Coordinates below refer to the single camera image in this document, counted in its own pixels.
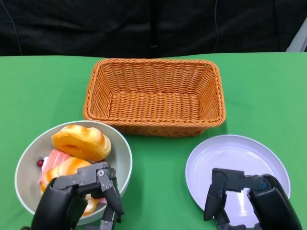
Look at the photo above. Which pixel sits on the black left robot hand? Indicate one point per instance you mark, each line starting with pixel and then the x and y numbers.
pixel 60 198

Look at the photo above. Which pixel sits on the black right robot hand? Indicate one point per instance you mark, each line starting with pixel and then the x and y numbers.
pixel 271 198

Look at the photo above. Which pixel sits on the orange white streaked bread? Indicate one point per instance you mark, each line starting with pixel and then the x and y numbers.
pixel 64 167

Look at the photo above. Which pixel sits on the pale green bowl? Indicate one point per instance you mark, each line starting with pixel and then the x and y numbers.
pixel 28 172

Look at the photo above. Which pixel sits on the pink cake slice with cherry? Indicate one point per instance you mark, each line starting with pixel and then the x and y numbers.
pixel 56 157

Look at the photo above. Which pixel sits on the smooth yellow bread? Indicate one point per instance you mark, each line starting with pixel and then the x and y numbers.
pixel 81 141

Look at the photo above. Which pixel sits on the lavender plate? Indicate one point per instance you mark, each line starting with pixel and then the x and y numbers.
pixel 227 153

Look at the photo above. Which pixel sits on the orange wicker basket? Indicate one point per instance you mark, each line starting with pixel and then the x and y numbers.
pixel 153 105

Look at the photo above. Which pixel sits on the green tablecloth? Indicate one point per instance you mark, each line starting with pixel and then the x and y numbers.
pixel 43 91

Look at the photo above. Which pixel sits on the black backdrop cloth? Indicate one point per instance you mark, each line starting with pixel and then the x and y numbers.
pixel 96 26

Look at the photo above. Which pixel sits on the black pole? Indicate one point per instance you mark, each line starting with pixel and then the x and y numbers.
pixel 153 24

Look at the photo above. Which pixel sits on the grey metal frame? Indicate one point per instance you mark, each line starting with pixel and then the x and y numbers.
pixel 298 38

